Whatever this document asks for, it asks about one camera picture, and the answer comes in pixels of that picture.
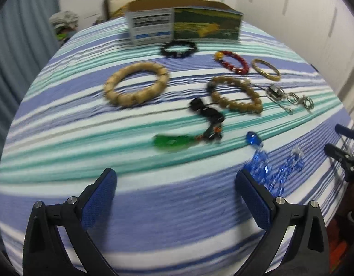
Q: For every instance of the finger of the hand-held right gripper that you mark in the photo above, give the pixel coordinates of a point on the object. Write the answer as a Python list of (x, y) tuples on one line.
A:
[(345, 161), (348, 131)]

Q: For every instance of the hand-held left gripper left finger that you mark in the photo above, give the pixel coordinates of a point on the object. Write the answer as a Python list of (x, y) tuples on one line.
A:
[(99, 199)]

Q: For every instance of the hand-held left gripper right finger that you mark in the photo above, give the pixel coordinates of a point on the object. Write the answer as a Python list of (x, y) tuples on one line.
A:
[(255, 201)]

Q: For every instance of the gold bangle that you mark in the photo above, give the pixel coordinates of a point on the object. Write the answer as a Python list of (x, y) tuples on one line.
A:
[(273, 76)]

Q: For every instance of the cardboard box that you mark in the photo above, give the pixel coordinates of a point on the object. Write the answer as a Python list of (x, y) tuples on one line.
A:
[(205, 26)]

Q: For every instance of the blue green striped blanket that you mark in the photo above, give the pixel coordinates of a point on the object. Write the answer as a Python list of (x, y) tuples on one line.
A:
[(165, 207)]

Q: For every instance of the white wardrobe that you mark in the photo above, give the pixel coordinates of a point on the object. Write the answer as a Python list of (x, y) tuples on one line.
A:
[(309, 20)]

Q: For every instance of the blue grey curtain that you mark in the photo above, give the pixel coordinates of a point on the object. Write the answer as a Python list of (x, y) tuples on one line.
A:
[(21, 34)]

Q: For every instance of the pile of clothes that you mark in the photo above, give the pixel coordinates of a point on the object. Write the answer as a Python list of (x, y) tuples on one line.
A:
[(64, 20)]

